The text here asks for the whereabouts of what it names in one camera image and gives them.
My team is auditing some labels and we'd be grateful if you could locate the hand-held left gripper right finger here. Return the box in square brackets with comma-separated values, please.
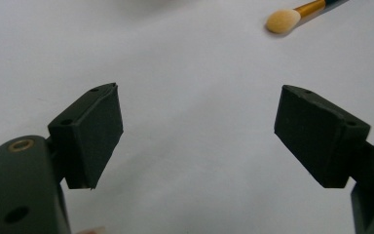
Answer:
[274, 84, 371, 189]

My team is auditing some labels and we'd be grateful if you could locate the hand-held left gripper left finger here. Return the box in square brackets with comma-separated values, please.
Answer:
[47, 82, 125, 190]

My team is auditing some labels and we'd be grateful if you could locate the makeup brush with gold ferrule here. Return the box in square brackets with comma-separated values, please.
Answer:
[265, 0, 351, 35]

